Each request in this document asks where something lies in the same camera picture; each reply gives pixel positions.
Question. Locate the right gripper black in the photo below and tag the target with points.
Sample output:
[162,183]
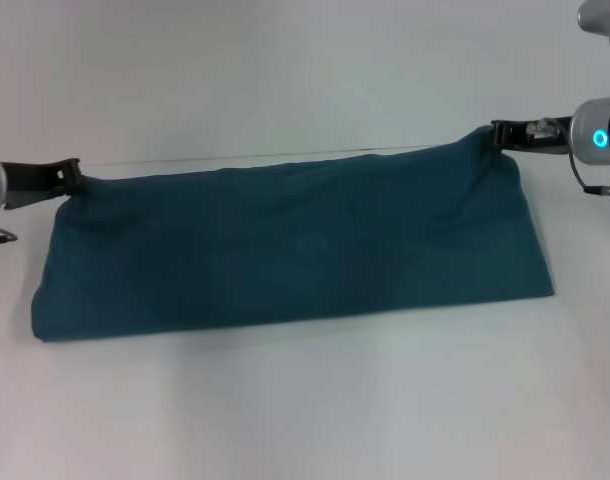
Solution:
[535,135]

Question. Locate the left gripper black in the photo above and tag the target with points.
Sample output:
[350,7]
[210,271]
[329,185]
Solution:
[32,180]

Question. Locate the teal t-shirt with FREE! print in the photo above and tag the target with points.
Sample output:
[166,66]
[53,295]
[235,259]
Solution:
[295,250]

